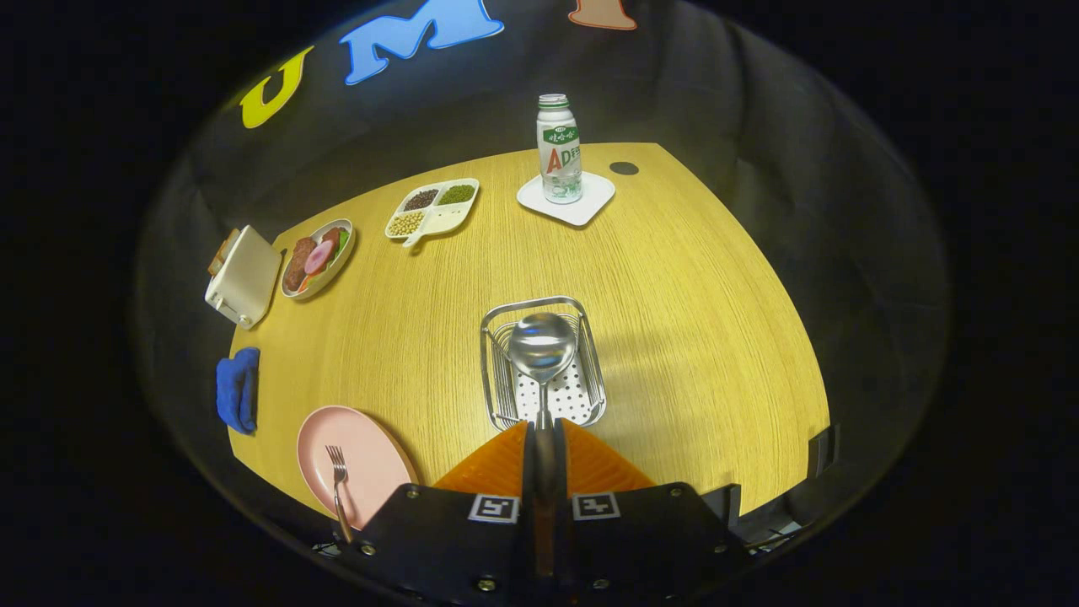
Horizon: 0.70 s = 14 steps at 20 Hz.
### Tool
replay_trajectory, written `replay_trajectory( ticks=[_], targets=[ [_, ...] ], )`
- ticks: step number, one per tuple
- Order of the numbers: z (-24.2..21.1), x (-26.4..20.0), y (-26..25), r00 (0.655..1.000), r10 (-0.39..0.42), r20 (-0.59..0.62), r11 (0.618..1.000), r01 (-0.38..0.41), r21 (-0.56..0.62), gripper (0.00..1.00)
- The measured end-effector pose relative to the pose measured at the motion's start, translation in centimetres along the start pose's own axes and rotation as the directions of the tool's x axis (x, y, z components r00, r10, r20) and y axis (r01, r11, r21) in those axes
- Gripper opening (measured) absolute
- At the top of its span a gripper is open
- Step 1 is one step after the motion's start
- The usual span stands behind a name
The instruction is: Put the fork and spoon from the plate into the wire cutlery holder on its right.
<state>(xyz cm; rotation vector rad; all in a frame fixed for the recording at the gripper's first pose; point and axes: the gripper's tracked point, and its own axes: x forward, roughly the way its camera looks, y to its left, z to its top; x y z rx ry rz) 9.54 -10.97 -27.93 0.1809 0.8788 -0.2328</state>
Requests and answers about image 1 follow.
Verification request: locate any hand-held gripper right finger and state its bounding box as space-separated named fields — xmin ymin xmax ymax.
xmin=552 ymin=418 xmax=749 ymax=601

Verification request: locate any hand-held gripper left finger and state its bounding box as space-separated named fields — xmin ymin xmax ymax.
xmin=336 ymin=420 xmax=542 ymax=599

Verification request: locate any metal spoon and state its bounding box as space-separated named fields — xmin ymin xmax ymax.
xmin=508 ymin=312 xmax=579 ymax=578

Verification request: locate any metal fork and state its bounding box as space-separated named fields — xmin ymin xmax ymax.
xmin=325 ymin=444 xmax=355 ymax=545

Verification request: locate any pink round plate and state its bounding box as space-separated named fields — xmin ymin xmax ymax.
xmin=296 ymin=406 xmax=420 ymax=532

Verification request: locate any white divided dish of beans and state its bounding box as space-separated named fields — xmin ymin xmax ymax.
xmin=384 ymin=178 xmax=480 ymax=249

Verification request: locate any white square coaster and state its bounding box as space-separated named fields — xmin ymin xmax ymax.
xmin=516 ymin=171 xmax=616 ymax=228

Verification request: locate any plate of meat and vegetables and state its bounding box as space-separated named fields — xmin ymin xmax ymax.
xmin=280 ymin=218 xmax=357 ymax=301

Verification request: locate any blue cloth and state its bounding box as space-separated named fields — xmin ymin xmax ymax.
xmin=215 ymin=346 xmax=261 ymax=436

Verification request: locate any white drink bottle green label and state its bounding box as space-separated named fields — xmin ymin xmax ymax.
xmin=536 ymin=94 xmax=584 ymax=205

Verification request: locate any white toaster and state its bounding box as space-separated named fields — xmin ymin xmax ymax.
xmin=204 ymin=225 xmax=282 ymax=330

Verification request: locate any brown toast slice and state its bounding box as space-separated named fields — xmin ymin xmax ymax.
xmin=208 ymin=228 xmax=241 ymax=277

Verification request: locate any metal wire basket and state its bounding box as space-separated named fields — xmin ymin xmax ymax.
xmin=480 ymin=295 xmax=608 ymax=432

